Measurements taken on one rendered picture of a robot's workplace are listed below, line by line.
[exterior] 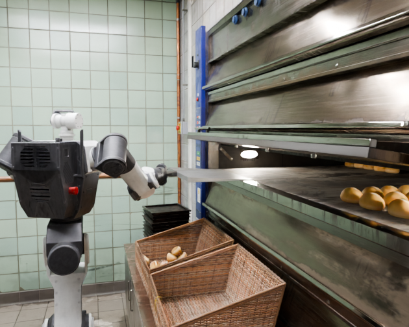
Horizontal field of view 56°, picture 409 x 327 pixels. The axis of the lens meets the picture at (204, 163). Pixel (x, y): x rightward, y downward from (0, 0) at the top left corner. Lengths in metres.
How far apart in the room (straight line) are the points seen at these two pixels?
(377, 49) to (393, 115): 0.20
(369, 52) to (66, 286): 1.39
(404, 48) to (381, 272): 0.60
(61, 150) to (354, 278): 1.06
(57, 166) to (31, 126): 2.01
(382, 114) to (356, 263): 0.46
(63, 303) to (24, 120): 2.03
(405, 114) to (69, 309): 1.40
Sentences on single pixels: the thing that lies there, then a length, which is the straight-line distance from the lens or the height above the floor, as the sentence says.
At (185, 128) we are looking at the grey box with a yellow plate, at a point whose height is 1.45.
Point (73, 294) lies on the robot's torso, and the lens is 1.74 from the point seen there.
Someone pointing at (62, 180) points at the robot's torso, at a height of 1.27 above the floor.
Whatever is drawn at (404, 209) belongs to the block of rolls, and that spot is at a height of 1.21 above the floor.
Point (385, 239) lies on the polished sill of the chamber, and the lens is 1.15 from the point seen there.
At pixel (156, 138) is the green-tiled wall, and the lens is 3.47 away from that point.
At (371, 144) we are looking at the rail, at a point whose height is 1.42.
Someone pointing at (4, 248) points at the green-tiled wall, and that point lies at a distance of 3.64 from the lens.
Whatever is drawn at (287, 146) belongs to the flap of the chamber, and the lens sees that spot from 1.26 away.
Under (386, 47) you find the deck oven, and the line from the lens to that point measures 1.16.
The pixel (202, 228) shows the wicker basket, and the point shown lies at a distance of 2.64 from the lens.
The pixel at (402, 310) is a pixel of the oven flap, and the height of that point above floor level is 1.00.
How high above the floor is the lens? 1.45
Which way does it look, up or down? 5 degrees down
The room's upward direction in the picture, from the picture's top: straight up
